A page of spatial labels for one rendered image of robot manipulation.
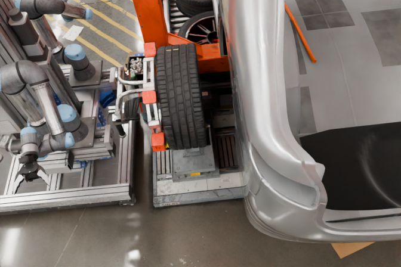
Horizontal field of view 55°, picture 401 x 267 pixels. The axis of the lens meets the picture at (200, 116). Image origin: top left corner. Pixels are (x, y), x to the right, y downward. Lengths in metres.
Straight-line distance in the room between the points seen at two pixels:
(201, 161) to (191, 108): 0.84
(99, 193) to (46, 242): 0.55
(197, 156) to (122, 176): 0.57
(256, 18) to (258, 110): 0.39
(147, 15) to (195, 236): 1.58
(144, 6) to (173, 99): 0.70
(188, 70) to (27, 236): 1.84
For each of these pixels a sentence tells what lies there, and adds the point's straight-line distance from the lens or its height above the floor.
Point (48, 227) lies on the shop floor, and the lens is 3.24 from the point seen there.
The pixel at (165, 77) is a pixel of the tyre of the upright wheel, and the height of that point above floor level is 1.16.
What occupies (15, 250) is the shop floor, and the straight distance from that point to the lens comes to 3.29.
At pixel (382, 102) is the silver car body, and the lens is 2.42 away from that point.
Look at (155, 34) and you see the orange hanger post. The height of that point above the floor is 0.98.
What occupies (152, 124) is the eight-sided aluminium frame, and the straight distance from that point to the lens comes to 2.21.
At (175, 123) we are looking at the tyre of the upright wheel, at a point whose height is 0.99.
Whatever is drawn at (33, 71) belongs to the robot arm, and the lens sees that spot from 2.04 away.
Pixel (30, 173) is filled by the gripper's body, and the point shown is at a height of 1.24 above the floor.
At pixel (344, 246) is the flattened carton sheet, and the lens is 2.96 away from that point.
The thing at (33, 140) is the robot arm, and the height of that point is 1.24.
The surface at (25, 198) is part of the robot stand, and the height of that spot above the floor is 0.23.
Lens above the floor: 2.76
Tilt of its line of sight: 55 degrees down
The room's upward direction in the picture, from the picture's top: 8 degrees counter-clockwise
